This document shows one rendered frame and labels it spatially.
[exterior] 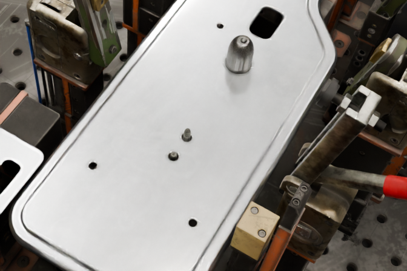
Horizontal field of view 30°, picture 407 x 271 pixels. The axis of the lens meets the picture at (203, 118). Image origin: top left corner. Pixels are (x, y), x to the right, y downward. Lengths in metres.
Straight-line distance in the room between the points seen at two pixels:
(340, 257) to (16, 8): 0.69
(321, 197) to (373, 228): 0.41
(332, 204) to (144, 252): 0.21
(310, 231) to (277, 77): 0.20
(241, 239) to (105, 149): 0.20
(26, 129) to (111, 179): 0.13
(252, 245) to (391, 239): 0.46
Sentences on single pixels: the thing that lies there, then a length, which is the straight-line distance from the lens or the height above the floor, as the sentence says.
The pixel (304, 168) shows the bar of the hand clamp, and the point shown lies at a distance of 0.77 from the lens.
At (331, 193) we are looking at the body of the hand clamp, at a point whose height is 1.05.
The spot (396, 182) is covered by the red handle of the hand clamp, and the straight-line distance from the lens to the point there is 0.75.
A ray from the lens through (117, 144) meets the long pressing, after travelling 0.87.
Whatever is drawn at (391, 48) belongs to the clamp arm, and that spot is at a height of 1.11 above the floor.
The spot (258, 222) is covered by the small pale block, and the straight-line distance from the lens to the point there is 0.77.
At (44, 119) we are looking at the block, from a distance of 0.92.
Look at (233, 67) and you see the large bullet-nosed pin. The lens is 0.93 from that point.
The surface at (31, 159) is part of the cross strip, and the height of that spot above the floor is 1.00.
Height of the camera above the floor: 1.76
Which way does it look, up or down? 59 degrees down
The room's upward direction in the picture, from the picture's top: 10 degrees clockwise
